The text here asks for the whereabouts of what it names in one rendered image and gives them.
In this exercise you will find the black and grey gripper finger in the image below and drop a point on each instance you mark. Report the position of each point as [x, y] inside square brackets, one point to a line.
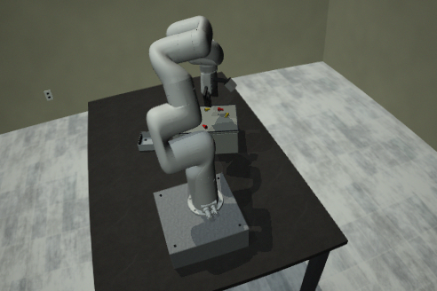
[207, 100]
[215, 93]

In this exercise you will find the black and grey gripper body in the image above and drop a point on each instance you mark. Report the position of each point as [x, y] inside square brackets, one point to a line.
[207, 80]

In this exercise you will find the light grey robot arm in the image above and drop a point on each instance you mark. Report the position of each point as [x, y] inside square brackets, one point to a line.
[183, 112]

